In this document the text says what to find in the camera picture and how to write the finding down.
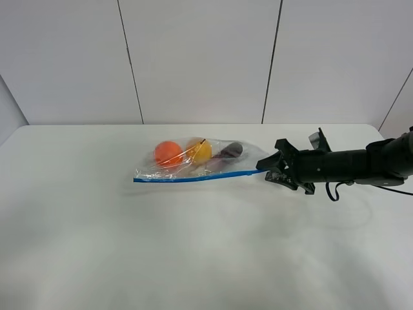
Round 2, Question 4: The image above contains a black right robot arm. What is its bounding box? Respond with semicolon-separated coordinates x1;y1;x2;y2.
256;129;412;202

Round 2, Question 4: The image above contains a clear zip bag blue seal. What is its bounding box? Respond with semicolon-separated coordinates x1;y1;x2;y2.
134;137;269;183

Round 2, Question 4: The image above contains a dark purple eggplant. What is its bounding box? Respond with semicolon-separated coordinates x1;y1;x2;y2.
212;142;243;160

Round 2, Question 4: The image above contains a yellow pear fruit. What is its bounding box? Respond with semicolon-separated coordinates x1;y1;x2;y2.
186;138;212;165

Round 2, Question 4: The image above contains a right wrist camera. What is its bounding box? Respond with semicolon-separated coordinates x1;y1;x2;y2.
308;127;332;152

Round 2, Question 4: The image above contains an orange fruit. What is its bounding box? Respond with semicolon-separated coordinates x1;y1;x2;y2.
154;141;183;167

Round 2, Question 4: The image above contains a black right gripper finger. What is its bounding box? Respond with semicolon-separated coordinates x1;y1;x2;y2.
256;151;287;171
265;171;298;190

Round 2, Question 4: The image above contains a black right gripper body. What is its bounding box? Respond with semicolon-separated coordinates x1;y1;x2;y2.
275;139;328;194

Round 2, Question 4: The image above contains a black right camera cable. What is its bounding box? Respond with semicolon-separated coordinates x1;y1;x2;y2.
325;180;413;203

